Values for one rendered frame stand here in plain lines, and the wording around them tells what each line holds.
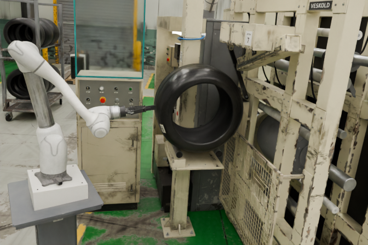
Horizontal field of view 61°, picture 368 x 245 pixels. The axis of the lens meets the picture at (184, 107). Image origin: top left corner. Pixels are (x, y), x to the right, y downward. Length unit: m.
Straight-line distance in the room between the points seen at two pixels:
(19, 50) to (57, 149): 0.61
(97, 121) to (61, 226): 0.73
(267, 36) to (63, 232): 1.73
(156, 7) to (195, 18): 8.83
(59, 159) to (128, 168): 1.01
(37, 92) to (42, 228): 0.84
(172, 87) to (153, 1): 9.26
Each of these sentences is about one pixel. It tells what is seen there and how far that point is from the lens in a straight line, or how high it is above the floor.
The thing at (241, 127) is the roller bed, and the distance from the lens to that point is 2.52.
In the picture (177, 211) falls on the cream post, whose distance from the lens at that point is 2.80.
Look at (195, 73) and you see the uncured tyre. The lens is 1.99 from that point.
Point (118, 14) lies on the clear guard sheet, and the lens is 2.64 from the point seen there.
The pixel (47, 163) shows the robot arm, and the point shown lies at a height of 0.90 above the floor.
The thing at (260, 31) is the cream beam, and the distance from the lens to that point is 1.81.
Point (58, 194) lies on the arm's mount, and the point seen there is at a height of 0.72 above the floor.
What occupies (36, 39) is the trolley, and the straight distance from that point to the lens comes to 5.32.
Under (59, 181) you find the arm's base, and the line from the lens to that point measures 2.07.
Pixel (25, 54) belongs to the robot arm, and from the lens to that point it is 1.95.
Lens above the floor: 1.77
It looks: 16 degrees down
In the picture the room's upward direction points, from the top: 4 degrees clockwise
